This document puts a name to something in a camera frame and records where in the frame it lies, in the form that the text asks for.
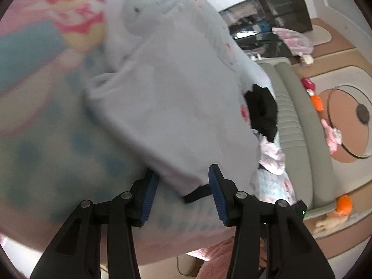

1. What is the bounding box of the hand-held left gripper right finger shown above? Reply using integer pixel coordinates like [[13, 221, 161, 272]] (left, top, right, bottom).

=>
[[209, 164, 336, 279]]

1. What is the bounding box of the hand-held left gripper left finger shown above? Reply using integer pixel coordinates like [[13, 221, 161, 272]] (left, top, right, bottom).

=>
[[30, 170, 160, 279]]

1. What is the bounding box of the white shirt with black trim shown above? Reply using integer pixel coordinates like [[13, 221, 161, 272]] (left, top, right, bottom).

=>
[[84, 0, 262, 204]]

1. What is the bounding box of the cluttered clothes rack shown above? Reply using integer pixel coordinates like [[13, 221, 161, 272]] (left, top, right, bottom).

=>
[[219, 0, 313, 57]]

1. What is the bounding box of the beige plush rabbit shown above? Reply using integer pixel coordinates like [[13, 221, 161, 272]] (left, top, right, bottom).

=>
[[315, 212, 349, 229]]

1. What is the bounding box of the orange round plush toy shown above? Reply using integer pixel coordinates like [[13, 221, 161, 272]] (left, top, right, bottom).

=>
[[335, 195, 353, 217]]

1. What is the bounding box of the pink printed folded garment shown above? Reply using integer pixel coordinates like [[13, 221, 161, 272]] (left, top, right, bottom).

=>
[[257, 135, 287, 175]]

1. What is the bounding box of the pink plush toy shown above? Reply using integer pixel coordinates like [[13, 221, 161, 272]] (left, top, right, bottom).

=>
[[321, 119, 342, 154]]

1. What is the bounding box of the grey padded headboard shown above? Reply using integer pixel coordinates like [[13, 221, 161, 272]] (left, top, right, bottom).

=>
[[257, 60, 335, 211]]

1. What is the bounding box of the black folded garment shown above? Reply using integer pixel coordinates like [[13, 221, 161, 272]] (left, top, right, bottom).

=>
[[244, 84, 279, 141]]

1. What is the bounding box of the blue checked printed blanket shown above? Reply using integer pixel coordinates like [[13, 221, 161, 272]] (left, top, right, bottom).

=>
[[0, 0, 300, 265]]

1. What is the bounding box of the red plush toy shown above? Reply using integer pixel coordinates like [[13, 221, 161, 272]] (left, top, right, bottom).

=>
[[301, 77, 317, 90]]

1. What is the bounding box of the pink frilly cloth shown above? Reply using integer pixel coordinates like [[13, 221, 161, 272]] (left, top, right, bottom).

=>
[[272, 27, 314, 56]]

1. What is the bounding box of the round glass wall lamp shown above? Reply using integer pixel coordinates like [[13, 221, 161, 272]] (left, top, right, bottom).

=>
[[327, 85, 372, 159]]

